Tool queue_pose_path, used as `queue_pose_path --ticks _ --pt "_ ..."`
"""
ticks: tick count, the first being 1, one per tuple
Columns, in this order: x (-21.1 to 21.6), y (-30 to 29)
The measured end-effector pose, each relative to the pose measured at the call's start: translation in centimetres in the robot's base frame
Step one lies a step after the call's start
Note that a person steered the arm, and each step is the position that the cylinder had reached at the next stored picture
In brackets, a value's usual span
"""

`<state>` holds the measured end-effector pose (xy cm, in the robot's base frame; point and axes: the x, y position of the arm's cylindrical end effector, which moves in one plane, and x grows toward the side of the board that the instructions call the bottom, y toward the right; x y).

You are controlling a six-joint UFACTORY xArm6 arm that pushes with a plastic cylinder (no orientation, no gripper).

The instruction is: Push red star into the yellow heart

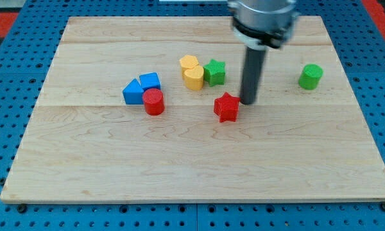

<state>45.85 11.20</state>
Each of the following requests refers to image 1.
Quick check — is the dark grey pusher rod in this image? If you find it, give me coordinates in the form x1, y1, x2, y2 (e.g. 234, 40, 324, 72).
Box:
239, 47, 266, 105

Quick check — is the red star block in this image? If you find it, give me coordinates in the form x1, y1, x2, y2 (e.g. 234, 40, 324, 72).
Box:
214, 92, 240, 123

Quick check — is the green star block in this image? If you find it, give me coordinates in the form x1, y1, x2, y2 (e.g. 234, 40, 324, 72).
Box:
203, 59, 226, 87

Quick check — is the yellow heart block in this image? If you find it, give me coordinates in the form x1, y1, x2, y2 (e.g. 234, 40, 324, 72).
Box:
183, 65, 204, 90

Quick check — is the green cylinder block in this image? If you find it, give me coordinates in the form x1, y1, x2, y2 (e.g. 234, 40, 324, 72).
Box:
298, 64, 323, 90

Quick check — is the yellow hexagon block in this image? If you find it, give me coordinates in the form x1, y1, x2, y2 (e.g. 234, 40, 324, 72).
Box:
179, 55, 199, 79

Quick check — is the red cylinder block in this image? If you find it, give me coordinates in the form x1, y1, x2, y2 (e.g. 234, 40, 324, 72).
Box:
142, 89, 165, 116

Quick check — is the blue cube block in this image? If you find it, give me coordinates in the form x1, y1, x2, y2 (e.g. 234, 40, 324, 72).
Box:
139, 72, 161, 90

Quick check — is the blue triangle block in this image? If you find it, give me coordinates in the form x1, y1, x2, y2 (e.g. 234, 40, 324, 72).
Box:
122, 79, 144, 105

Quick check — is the light wooden board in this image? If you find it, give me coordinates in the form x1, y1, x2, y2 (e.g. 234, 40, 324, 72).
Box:
1, 16, 385, 204

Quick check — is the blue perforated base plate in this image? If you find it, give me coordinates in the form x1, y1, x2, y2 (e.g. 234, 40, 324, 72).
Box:
0, 0, 385, 230

